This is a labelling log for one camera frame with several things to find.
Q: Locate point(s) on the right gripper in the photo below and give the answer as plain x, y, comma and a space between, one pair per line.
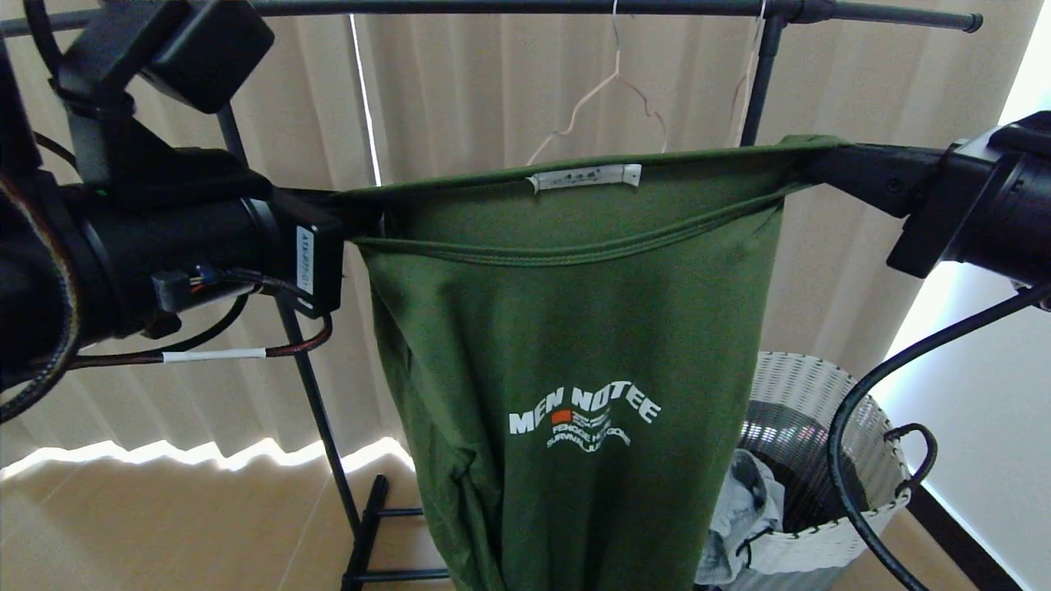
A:
1002, 205

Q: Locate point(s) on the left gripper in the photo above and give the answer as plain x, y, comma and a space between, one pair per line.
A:
205, 246

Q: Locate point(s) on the pink clothes hanger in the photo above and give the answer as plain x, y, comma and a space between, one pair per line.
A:
617, 61
748, 82

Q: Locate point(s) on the green long-sleeved shirt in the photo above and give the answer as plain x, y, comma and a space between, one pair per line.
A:
575, 328

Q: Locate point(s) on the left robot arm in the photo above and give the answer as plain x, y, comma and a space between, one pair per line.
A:
12, 107

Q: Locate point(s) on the white laundry basket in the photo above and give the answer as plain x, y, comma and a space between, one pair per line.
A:
788, 377

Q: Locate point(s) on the black clothes rack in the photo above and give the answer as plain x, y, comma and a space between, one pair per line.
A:
493, 6

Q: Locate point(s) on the beige curtain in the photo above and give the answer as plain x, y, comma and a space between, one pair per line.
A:
493, 82

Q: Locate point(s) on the pale grey garment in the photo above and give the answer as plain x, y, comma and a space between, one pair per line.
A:
739, 509

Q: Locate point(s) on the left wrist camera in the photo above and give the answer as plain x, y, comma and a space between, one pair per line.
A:
205, 49

